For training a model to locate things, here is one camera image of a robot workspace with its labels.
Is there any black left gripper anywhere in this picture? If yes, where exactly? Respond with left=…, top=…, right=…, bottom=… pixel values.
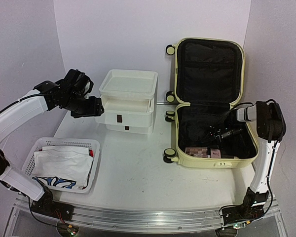
left=59, top=91, right=104, bottom=119

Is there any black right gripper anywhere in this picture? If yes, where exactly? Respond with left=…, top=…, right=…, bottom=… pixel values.
left=200, top=125, right=242, bottom=149

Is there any small pink cosmetic box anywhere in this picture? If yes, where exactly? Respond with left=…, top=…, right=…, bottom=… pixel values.
left=210, top=148, right=222, bottom=158

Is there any brown eyeshadow palette box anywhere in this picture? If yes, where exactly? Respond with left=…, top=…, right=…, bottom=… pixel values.
left=185, top=147, right=208, bottom=158

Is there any white three-drawer storage cabinet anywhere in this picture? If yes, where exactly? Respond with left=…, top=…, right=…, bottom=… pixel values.
left=95, top=69, right=158, bottom=134

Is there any white blue-print t-shirt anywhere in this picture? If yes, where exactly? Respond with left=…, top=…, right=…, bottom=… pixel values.
left=31, top=146, right=94, bottom=190

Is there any pale yellow hard-shell suitcase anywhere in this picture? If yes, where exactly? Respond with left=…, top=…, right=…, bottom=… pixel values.
left=163, top=38, right=259, bottom=169

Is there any white perforated plastic basket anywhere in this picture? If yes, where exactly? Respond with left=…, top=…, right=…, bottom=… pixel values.
left=22, top=137, right=100, bottom=194

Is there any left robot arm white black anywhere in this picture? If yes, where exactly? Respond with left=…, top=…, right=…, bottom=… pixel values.
left=0, top=69, right=104, bottom=216

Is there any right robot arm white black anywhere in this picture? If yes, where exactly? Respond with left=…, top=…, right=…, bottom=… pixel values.
left=202, top=99, right=286, bottom=219

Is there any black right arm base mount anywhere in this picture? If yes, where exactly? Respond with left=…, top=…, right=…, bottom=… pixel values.
left=221, top=188, right=269, bottom=227

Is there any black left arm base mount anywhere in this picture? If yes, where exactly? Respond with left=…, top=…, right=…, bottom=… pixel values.
left=30, top=189, right=74, bottom=221

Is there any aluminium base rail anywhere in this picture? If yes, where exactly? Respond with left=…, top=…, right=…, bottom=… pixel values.
left=14, top=190, right=279, bottom=230

